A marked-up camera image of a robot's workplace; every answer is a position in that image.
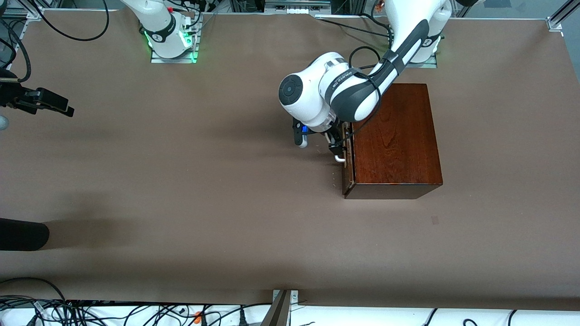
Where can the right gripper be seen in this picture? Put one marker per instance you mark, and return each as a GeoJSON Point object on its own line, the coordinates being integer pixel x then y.
{"type": "Point", "coordinates": [13, 96]}

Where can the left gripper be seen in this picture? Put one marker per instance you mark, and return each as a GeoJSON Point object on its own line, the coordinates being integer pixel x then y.
{"type": "Point", "coordinates": [336, 135]}

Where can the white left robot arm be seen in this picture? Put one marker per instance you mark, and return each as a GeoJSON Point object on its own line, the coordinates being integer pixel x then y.
{"type": "Point", "coordinates": [358, 95]}

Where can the dark brown wooden cabinet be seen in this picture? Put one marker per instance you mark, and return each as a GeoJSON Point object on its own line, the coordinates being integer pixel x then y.
{"type": "Point", "coordinates": [398, 149]}

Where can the small brown tape patch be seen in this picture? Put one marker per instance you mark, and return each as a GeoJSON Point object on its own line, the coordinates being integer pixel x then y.
{"type": "Point", "coordinates": [435, 220]}

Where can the black rounded cylinder object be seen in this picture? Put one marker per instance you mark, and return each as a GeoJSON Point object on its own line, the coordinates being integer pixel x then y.
{"type": "Point", "coordinates": [22, 234]}

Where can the grey power strip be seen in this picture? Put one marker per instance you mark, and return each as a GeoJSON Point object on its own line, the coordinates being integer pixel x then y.
{"type": "Point", "coordinates": [294, 9]}

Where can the black power plug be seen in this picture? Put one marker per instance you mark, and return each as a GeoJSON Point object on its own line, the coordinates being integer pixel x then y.
{"type": "Point", "coordinates": [242, 319]}

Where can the aluminium frame rail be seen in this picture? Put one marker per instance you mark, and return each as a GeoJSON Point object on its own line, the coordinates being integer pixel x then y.
{"type": "Point", "coordinates": [32, 13]}

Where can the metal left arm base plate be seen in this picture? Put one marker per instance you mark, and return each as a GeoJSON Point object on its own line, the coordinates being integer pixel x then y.
{"type": "Point", "coordinates": [428, 65]}

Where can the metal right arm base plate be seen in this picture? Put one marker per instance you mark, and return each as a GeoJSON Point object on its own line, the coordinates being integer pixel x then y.
{"type": "Point", "coordinates": [174, 60]}

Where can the aluminium profile post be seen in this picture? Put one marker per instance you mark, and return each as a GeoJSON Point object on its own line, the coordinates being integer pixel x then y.
{"type": "Point", "coordinates": [278, 312]}

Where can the aluminium frame corner bracket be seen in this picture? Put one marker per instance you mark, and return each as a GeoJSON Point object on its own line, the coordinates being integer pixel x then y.
{"type": "Point", "coordinates": [555, 22]}

